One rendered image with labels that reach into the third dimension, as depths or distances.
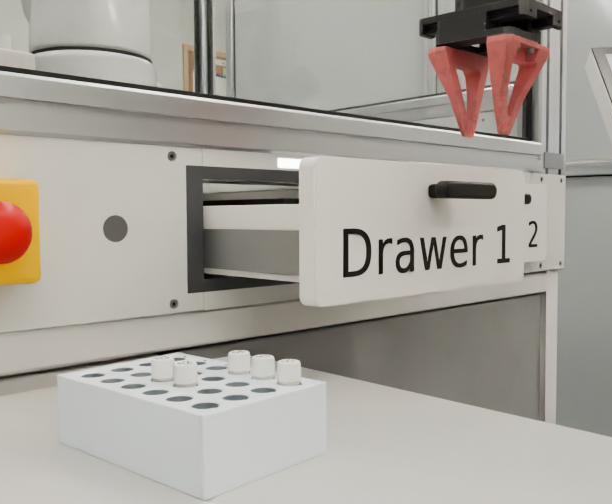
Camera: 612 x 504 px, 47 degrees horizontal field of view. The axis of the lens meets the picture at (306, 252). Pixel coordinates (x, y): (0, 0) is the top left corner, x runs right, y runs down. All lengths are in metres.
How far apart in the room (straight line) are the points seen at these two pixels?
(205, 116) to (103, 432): 0.34
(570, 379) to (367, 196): 1.86
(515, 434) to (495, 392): 0.63
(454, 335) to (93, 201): 0.54
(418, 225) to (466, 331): 0.40
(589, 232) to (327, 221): 1.81
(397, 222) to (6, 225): 0.29
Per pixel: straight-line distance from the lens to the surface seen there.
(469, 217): 0.65
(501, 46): 0.59
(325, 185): 0.51
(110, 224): 0.59
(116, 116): 0.60
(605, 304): 2.28
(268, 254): 0.57
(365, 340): 0.82
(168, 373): 0.39
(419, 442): 0.41
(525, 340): 1.11
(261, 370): 0.38
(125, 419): 0.37
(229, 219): 0.61
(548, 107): 1.13
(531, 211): 1.04
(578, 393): 2.36
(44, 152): 0.57
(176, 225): 0.62
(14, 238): 0.48
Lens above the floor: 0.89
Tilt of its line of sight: 3 degrees down
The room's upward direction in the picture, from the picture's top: straight up
